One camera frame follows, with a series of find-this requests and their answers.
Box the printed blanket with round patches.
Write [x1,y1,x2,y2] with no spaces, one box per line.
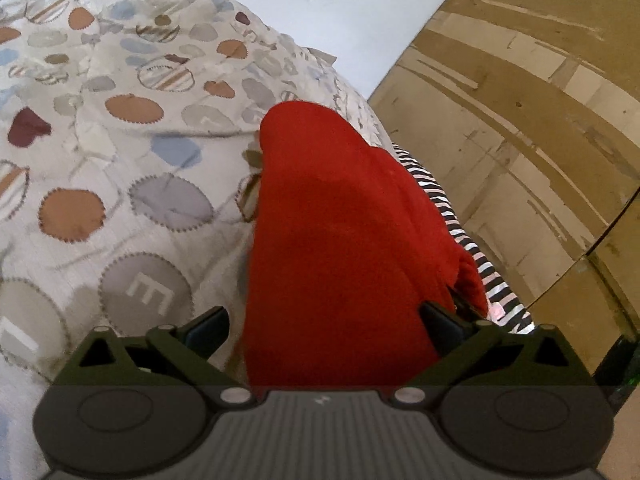
[0,0,401,480]

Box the black and white striped garment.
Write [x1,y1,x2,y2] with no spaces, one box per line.
[390,143,536,335]

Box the dark device with green light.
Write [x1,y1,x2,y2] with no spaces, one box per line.
[602,332,640,411]

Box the red garment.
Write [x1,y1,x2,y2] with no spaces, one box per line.
[243,101,489,389]

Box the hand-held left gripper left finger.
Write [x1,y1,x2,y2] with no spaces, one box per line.
[52,306,257,407]

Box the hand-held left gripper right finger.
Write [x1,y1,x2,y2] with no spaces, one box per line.
[389,301,591,407]

